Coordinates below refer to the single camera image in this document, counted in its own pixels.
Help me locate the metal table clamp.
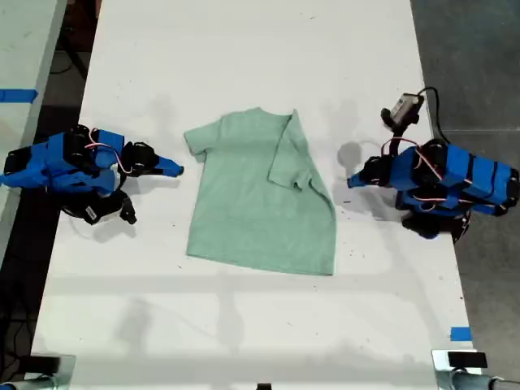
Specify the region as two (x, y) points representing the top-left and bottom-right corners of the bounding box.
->
(431, 349), (489, 390)
(23, 354), (77, 384)

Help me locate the long blue tape strip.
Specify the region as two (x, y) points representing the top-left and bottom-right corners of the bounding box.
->
(0, 88), (40, 103)

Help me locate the pale green T-shirt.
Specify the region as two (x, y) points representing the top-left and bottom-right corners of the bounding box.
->
(183, 106), (337, 277)

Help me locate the white camera cable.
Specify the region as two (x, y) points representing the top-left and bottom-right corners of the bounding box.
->
(69, 218), (101, 241)

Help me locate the short blue tape piece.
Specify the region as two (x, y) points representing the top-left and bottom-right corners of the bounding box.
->
(449, 326), (474, 343)

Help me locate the black camera box white label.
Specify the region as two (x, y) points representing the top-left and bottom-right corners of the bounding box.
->
(83, 193), (138, 227)

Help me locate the grey black camera box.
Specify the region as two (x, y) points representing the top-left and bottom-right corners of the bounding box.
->
(380, 93), (426, 133)

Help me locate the grey metal pipe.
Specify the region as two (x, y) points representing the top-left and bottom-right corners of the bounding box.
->
(450, 370), (520, 390)

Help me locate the small black box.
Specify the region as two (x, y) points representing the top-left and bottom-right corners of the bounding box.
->
(448, 352), (488, 369)
(29, 356), (63, 373)

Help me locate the pale side table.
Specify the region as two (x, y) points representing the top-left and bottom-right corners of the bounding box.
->
(0, 0), (69, 261)

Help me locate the black camera cable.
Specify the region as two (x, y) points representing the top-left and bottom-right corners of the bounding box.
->
(418, 86), (450, 143)

